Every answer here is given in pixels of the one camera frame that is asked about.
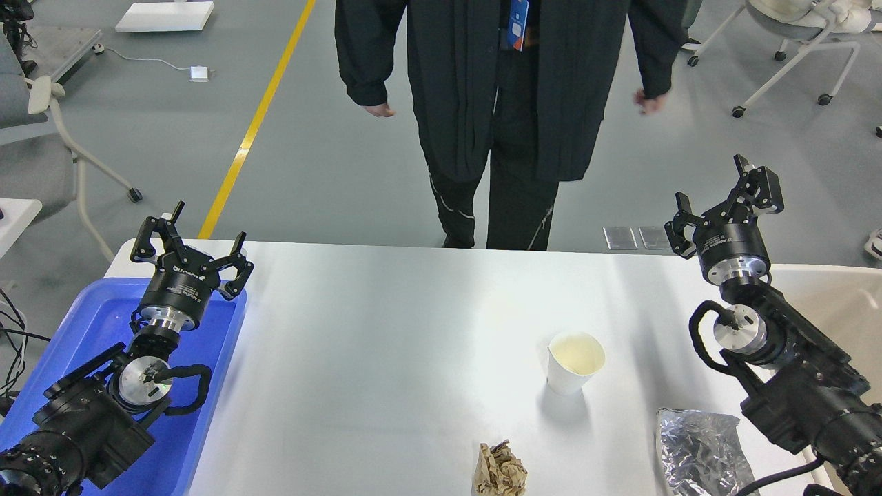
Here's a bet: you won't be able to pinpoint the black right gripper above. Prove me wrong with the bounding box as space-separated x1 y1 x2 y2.
664 154 785 286

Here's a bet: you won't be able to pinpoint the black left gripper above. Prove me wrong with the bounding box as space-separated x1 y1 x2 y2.
130 201 254 332

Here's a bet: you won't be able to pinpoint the white paper cup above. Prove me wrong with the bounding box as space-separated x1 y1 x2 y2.
547 333 606 395

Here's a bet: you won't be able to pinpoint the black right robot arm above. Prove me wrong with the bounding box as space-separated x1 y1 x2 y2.
664 154 881 495

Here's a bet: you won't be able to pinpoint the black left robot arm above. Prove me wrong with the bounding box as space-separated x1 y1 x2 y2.
2 202 254 495

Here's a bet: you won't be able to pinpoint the metal floor plate right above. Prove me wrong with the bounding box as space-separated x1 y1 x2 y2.
637 226 671 251

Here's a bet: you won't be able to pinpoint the blue plastic tray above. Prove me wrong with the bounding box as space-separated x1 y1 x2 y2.
0 278 247 496

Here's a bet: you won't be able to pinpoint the beige plastic bin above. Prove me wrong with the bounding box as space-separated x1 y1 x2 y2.
771 264 881 404

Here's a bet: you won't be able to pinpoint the black white sneaker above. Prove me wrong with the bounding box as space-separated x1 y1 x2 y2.
863 228 882 260

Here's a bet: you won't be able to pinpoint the white side table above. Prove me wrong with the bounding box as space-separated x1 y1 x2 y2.
1 198 42 258

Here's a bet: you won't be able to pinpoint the white power adapter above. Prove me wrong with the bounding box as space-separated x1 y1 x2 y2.
189 65 211 82

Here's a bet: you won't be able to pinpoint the grey office chair left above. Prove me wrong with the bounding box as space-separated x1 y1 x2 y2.
1 39 143 260

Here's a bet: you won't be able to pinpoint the person in black clothes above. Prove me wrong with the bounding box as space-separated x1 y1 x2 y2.
334 1 690 251

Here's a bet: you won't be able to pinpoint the white flat board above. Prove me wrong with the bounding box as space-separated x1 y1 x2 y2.
114 1 215 32

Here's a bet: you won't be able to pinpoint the crumpled silver foil bag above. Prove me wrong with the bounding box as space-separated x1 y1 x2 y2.
655 408 754 495

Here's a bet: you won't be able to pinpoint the grey floor platform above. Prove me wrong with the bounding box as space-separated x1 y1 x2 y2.
25 26 103 85

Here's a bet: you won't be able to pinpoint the crumpled brown paper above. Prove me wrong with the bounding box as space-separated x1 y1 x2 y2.
473 439 529 495

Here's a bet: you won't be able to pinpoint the black cables at left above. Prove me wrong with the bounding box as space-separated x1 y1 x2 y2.
0 288 52 418

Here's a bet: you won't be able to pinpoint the white power cable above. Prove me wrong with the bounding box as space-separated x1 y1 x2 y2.
93 44 192 72

